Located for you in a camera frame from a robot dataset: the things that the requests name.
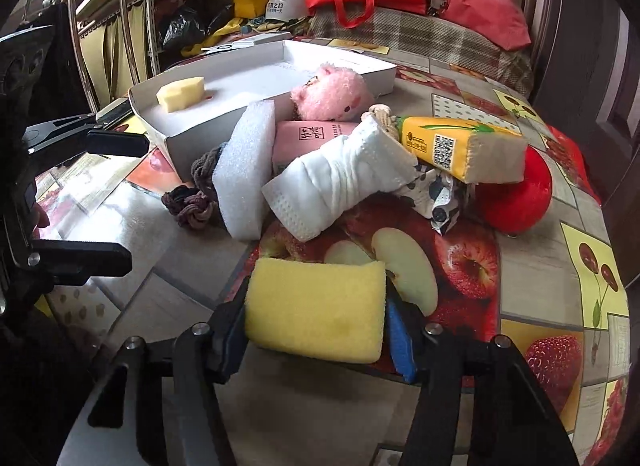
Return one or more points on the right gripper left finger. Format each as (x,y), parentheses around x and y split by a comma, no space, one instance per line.
(122,422)

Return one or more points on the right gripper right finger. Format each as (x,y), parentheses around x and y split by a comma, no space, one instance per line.
(513,420)

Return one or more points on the braided rope knot toy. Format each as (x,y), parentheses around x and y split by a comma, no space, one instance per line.
(197,206)

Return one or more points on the red plush apple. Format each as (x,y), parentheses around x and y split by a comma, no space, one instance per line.
(516,207)

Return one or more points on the black white spotted cloth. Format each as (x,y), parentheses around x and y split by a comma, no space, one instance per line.
(436,195)

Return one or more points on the small yellow sponge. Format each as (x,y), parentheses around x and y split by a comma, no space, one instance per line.
(181,94)

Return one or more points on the white foam block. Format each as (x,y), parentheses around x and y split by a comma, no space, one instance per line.
(243,167)

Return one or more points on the yellow tissue pack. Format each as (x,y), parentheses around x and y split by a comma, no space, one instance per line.
(470,151)

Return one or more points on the pink tissue pack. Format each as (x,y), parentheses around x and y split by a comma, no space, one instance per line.
(297,138)

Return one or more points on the pink plush toy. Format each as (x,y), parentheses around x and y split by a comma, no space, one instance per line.
(336,94)

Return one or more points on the person left hand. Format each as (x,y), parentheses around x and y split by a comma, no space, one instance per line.
(42,220)

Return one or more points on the fruit pattern tablecloth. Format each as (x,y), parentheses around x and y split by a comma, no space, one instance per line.
(553,289)

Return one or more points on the white shallow box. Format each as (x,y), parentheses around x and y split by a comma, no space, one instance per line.
(234,79)

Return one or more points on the black plastic bag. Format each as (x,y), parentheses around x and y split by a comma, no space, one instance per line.
(181,29)

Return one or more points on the white safety helmet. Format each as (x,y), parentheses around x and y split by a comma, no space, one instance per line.
(286,10)

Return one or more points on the plaid covered bench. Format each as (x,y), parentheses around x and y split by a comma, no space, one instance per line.
(434,38)

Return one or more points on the red plastic bag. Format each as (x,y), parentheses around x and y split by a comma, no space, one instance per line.
(500,21)

